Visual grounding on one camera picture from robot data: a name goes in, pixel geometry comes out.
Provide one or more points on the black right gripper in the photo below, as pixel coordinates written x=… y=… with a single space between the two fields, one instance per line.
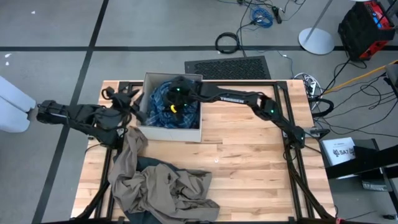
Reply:
x=178 y=110

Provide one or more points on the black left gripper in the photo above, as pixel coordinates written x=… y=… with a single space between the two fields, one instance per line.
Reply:
x=124 y=99

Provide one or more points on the blue plaid shirt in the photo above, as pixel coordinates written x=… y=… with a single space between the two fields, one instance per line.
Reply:
x=157 y=112

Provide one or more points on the teal garment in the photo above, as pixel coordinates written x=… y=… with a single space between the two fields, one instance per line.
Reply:
x=152 y=163

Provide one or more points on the khaki garment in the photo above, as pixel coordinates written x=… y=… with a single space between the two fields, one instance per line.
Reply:
x=161 y=189

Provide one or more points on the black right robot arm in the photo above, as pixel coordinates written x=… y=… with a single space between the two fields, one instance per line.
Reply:
x=239 y=99

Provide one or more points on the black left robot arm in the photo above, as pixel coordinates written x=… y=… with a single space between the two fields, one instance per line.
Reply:
x=81 y=115

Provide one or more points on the cardboard box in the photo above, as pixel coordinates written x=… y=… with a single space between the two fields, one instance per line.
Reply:
x=168 y=134

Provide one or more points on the black perforated floor grille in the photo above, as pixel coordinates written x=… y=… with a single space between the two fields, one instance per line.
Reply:
x=230 y=68

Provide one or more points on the white rounded machine shell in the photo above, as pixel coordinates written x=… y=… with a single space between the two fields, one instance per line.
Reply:
x=12 y=105

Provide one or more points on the white power strip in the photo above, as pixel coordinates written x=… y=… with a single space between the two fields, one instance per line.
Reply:
x=311 y=87

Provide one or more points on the black power strip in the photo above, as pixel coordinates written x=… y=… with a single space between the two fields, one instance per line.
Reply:
x=276 y=14

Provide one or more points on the white round stand base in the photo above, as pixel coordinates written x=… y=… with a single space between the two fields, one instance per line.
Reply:
x=315 y=42

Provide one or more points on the white printed booklet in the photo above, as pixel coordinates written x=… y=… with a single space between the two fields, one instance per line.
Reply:
x=337 y=151

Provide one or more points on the black side shelf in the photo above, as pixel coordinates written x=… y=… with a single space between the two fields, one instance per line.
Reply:
x=367 y=161

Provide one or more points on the red black equipment case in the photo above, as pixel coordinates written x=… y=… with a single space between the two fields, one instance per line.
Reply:
x=360 y=31

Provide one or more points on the black aluminium table frame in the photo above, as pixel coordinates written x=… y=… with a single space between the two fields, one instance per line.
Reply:
x=297 y=193

